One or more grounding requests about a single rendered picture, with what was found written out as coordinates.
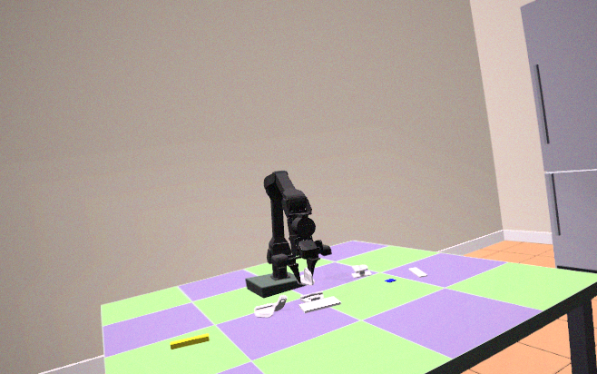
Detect yellow flat bar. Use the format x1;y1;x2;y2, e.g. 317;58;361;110
170;334;210;350

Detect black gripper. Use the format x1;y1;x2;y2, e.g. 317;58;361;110
271;235;332;283

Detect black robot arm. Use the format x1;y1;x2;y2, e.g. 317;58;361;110
264;171;323;281

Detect white flat bar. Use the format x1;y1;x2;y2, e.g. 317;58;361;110
409;267;427;278

